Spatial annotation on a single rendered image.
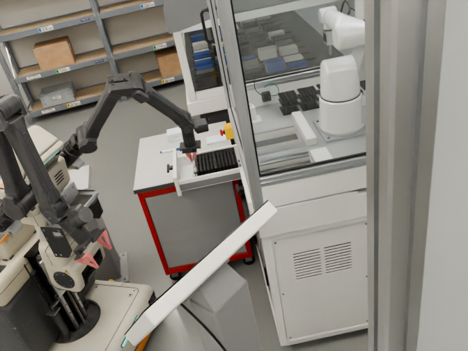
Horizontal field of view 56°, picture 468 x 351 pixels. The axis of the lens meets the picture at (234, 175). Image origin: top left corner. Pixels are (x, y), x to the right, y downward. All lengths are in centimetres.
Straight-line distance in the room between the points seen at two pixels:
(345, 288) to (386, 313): 175
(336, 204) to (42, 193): 110
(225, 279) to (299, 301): 87
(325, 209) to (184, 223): 104
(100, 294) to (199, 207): 73
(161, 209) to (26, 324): 88
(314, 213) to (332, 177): 18
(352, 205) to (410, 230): 147
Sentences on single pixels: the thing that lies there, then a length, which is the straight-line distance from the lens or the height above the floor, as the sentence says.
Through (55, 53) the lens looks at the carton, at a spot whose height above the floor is 75.
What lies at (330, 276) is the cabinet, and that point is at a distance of 214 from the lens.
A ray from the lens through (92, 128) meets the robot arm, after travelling 192.
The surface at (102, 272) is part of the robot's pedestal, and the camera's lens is 308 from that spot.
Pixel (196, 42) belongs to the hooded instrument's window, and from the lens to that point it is 289.
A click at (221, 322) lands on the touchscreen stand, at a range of 139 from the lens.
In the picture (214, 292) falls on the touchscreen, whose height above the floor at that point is 105.
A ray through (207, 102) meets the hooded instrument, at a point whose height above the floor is 88.
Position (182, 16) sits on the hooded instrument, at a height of 145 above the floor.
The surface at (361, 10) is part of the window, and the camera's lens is 158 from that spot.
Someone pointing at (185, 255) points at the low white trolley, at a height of 21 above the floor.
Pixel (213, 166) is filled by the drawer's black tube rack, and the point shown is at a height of 90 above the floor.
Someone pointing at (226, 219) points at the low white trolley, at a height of 42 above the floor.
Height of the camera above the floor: 203
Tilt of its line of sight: 32 degrees down
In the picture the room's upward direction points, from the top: 11 degrees counter-clockwise
